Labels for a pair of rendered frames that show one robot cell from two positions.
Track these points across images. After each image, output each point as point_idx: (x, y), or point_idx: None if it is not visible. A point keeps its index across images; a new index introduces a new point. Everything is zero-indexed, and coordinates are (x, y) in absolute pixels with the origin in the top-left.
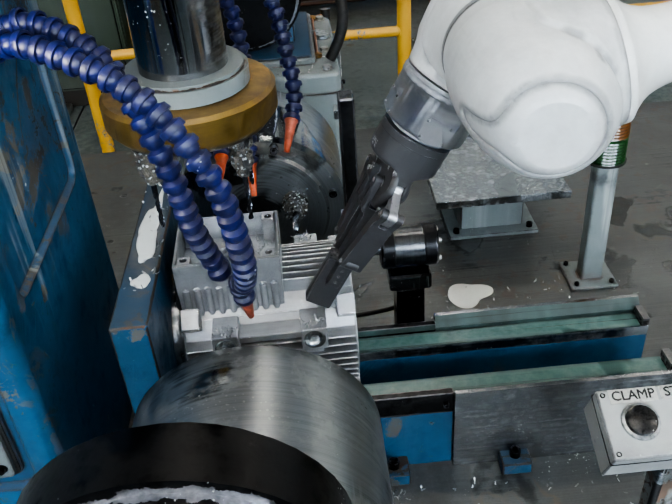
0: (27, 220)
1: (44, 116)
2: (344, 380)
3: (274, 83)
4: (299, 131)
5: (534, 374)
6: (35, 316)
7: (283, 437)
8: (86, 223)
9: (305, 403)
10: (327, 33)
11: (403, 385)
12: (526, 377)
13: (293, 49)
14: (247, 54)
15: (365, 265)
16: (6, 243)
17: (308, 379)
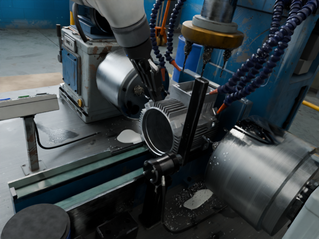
0: (229, 59)
1: (269, 56)
2: (125, 71)
3: (190, 27)
4: (246, 136)
5: (81, 171)
6: (207, 69)
7: (125, 53)
8: (254, 102)
9: (126, 59)
10: None
11: (130, 154)
12: (84, 169)
13: (243, 68)
14: (263, 72)
15: (140, 78)
16: (217, 50)
17: (130, 62)
